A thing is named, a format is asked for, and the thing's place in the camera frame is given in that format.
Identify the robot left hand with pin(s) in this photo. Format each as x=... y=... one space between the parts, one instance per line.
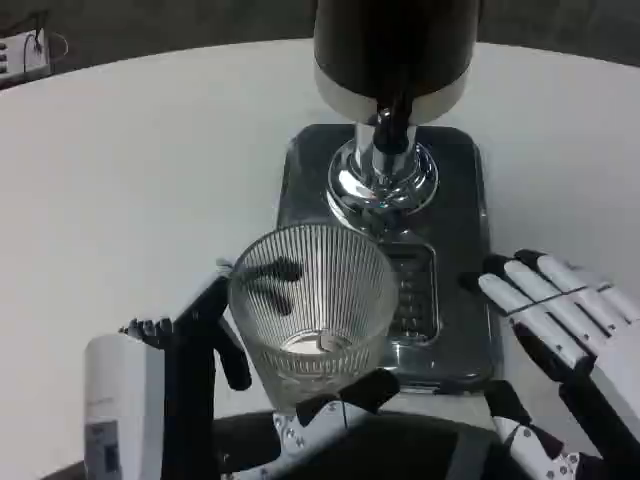
x=190 y=350

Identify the white box device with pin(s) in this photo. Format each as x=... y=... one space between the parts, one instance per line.
x=20 y=55

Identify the black drink dispenser chrome stand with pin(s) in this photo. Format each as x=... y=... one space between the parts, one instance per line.
x=390 y=45

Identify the black dispenser tap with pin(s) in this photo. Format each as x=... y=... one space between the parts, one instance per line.
x=392 y=127

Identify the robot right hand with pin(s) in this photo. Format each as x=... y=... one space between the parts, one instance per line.
x=560 y=310

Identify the dark grey robot torso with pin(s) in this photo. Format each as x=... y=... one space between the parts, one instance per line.
x=415 y=450

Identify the steel drip tray with grid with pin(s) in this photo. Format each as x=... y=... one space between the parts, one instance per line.
x=460 y=200

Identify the clear ribbed glass cup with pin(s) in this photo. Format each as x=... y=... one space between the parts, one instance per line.
x=320 y=300

